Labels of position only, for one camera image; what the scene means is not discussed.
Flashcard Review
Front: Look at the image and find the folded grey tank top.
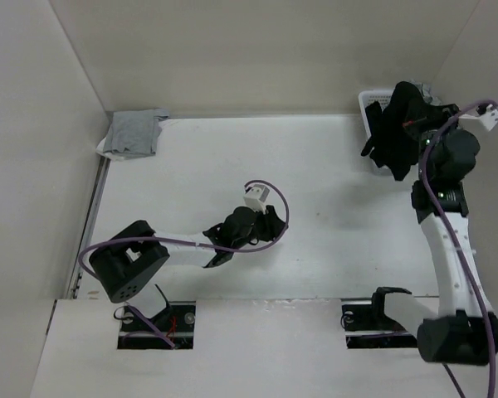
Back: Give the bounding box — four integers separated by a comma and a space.
96, 109, 170, 160

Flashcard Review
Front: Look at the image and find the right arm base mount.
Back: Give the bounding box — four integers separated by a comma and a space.
340, 298, 417, 349

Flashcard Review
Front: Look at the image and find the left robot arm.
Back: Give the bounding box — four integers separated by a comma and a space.
86, 205, 288, 331

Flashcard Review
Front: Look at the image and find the left metal table rail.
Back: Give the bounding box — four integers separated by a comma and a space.
63, 158, 110, 299

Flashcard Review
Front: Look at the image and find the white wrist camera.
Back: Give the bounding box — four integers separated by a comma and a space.
243, 184, 270, 214
459, 104, 498, 134

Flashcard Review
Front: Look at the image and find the crumpled grey tank top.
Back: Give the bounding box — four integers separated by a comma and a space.
410, 80, 442, 106

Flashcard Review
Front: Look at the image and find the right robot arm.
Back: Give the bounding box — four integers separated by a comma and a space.
368, 99, 498, 366

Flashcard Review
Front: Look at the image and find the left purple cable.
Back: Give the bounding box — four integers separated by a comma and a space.
78, 179, 291, 349

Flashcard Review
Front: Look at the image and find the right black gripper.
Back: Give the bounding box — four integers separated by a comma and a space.
401, 97, 466, 182

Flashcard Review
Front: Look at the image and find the folded white tank top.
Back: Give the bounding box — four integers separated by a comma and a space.
95, 115, 171, 162

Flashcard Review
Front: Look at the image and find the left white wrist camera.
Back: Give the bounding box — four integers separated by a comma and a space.
243, 184, 270, 214

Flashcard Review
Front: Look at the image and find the white plastic laundry basket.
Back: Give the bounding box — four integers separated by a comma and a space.
358, 89, 399, 177

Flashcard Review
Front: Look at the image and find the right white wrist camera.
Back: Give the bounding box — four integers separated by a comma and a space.
459, 104, 498, 134

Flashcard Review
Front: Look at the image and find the black tank top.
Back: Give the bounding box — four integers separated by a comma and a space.
360, 81, 424, 182

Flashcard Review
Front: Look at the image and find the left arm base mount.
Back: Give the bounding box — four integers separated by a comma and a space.
113, 301, 197, 351

